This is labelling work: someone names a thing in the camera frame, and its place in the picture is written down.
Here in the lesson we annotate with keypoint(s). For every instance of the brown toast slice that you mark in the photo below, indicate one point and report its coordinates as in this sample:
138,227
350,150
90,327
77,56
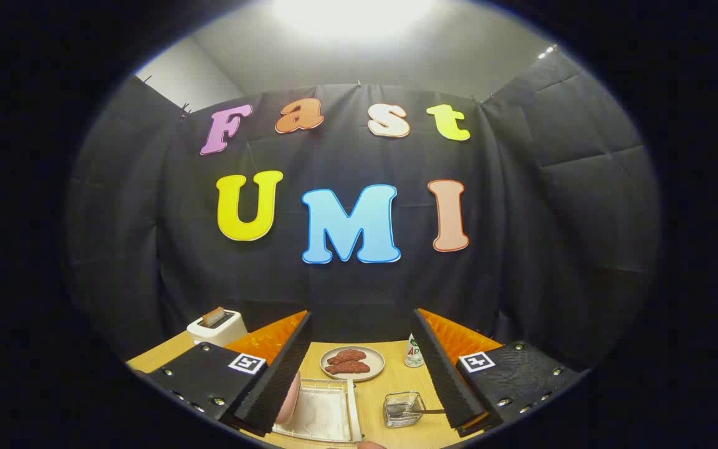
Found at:
212,318

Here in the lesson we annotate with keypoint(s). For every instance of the red meat piece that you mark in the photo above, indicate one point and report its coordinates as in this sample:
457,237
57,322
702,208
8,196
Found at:
348,368
346,357

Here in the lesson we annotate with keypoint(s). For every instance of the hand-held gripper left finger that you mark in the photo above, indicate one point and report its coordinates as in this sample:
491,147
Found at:
281,380

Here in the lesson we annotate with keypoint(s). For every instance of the white drink bottle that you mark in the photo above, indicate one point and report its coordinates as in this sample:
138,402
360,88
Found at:
413,357

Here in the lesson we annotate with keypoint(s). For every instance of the pink plate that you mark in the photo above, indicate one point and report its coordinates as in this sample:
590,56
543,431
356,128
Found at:
289,399

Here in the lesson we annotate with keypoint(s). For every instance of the white toaster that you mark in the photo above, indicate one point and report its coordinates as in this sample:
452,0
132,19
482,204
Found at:
209,335

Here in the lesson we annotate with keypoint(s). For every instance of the beige plate with meat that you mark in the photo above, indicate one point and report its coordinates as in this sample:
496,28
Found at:
374,360

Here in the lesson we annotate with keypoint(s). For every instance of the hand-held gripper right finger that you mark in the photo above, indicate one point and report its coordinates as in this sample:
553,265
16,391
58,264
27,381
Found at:
446,380

